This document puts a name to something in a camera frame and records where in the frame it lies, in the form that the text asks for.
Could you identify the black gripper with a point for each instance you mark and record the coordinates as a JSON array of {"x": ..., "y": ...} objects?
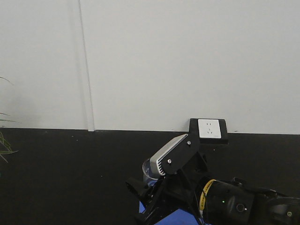
[{"x": 189, "y": 178}]

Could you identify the clear glass beaker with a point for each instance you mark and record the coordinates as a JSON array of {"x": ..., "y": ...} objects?
[{"x": 148, "y": 177}]

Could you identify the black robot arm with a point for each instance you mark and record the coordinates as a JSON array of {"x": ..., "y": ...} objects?
[{"x": 234, "y": 203}]

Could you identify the blue plastic tray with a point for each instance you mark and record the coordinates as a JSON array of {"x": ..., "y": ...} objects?
[{"x": 142, "y": 207}]

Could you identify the green plant leaves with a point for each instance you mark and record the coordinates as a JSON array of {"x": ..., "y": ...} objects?
[{"x": 5, "y": 145}]

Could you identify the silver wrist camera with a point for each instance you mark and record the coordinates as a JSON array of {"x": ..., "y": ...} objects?
[{"x": 156, "y": 159}]

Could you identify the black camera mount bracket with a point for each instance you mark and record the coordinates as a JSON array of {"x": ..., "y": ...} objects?
[{"x": 180, "y": 155}]

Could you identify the white wall power socket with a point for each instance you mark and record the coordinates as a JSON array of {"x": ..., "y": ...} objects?
[{"x": 209, "y": 128}]

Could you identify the white wall cable duct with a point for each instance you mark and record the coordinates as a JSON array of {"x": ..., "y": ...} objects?
[{"x": 86, "y": 77}]

